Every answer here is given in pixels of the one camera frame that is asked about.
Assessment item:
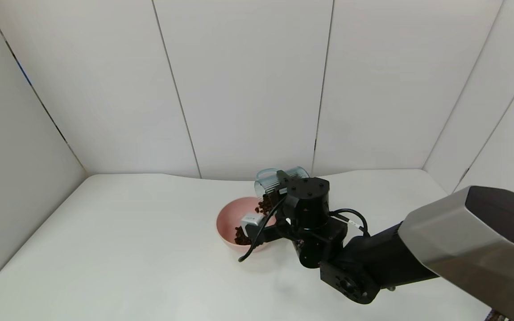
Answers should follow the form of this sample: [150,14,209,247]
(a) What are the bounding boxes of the brown coffee beans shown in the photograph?
[234,195,274,247]

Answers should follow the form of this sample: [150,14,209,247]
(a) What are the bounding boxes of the blue ribbed transparent cup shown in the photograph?
[254,166,310,198]

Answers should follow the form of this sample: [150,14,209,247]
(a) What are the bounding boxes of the black cable with white tag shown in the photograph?
[331,208,370,238]

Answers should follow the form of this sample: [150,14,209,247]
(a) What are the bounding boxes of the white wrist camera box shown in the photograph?
[240,213,267,243]

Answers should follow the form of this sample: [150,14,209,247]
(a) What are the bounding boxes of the pink plastic bowl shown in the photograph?
[216,197,279,254]

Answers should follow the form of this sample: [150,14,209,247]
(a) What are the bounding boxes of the black camera cable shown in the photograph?
[238,195,287,263]

